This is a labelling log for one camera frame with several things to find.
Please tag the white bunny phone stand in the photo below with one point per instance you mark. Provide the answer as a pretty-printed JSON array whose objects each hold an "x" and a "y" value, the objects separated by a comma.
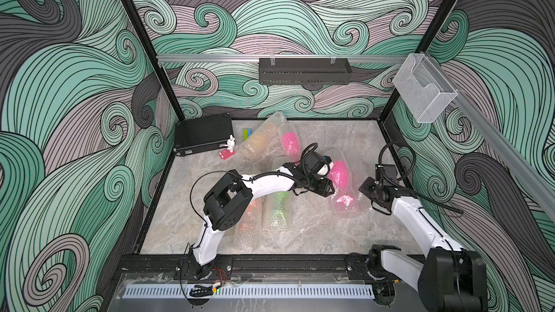
[{"x": 229, "y": 148}]

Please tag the aluminium rail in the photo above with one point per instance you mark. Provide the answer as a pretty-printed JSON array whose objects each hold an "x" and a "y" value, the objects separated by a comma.
[
  {"x": 253, "y": 58},
  {"x": 499, "y": 118}
]

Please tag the aluminium right rail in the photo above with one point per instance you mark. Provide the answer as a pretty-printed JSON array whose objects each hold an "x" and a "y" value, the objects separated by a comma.
[{"x": 499, "y": 118}]

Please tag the pink wine glass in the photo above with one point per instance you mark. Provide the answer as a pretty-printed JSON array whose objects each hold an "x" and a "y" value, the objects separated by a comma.
[
  {"x": 291, "y": 145},
  {"x": 344, "y": 202}
]

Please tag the bubble wrapped orange glass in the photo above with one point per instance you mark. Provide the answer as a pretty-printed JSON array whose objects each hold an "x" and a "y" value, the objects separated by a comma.
[{"x": 247, "y": 236}]

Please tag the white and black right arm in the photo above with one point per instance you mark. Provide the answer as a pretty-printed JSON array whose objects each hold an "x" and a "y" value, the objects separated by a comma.
[{"x": 450, "y": 278}]

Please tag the clear bubble wrap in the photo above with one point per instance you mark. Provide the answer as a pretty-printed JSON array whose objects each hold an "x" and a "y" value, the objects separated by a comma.
[
  {"x": 358, "y": 171},
  {"x": 285, "y": 128}
]

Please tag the bubble wrapped green glass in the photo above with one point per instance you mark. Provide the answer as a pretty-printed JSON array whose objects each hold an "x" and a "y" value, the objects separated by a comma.
[{"x": 277, "y": 211}]

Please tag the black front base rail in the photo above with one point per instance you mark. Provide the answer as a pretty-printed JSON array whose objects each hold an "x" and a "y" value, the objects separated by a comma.
[{"x": 243, "y": 266}]

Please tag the clear acrylic wall bin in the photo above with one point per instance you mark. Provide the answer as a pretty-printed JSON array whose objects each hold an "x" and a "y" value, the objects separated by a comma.
[{"x": 424, "y": 87}]

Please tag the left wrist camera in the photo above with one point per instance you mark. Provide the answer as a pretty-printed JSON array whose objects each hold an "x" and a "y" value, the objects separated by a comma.
[{"x": 315, "y": 164}]

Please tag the black wall tray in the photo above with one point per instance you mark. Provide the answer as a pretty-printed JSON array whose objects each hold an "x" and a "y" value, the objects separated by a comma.
[{"x": 304, "y": 72}]

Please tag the aluminium back rail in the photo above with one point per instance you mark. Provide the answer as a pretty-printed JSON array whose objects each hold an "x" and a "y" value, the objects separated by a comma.
[{"x": 253, "y": 58}]

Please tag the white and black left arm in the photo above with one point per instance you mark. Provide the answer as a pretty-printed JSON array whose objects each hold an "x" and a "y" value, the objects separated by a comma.
[{"x": 228, "y": 200}]

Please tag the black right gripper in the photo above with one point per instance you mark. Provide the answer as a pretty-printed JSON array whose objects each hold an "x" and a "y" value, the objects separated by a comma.
[{"x": 364, "y": 186}]

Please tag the white slotted cable duct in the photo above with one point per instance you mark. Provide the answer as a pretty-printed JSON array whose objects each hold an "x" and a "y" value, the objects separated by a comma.
[{"x": 282, "y": 290}]

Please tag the black ribbed case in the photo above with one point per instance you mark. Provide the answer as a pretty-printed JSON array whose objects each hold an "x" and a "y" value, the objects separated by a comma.
[{"x": 204, "y": 134}]

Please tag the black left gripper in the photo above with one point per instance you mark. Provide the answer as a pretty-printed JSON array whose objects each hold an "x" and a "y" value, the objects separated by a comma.
[{"x": 326, "y": 185}]

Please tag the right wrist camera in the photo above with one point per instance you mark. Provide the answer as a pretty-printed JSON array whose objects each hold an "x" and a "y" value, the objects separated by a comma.
[{"x": 389, "y": 172}]

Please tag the bubble wrapped yellow glass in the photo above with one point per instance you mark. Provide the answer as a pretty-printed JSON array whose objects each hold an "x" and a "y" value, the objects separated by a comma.
[{"x": 257, "y": 143}]

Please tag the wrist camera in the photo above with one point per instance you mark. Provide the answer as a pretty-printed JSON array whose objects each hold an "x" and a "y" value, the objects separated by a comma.
[
  {"x": 389, "y": 172},
  {"x": 315, "y": 164}
]

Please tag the green toy brick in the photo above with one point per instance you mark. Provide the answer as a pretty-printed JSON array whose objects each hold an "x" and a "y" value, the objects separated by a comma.
[{"x": 247, "y": 133}]

